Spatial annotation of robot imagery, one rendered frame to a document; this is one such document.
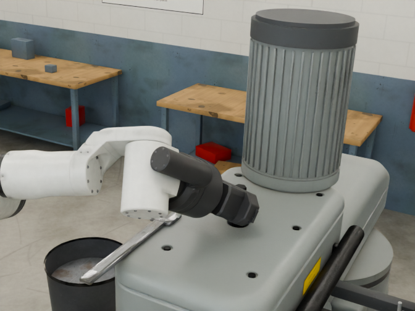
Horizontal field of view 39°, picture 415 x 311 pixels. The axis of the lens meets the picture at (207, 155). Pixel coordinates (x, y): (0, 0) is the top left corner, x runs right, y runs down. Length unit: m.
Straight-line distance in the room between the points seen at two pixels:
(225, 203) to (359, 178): 0.73
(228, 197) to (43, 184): 0.27
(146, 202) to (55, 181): 0.14
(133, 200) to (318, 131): 0.44
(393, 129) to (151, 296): 4.56
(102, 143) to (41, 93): 6.36
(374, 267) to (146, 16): 4.81
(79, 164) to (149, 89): 5.38
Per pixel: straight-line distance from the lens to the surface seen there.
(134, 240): 0.94
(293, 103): 1.08
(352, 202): 1.46
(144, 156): 0.80
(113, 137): 0.83
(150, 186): 0.79
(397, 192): 5.50
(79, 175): 0.83
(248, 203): 0.92
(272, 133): 1.11
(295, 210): 1.08
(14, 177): 0.87
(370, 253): 1.65
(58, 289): 3.22
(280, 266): 0.91
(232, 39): 5.64
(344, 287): 1.35
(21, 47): 6.77
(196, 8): 5.77
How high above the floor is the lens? 2.37
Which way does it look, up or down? 22 degrees down
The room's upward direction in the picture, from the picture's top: 2 degrees clockwise
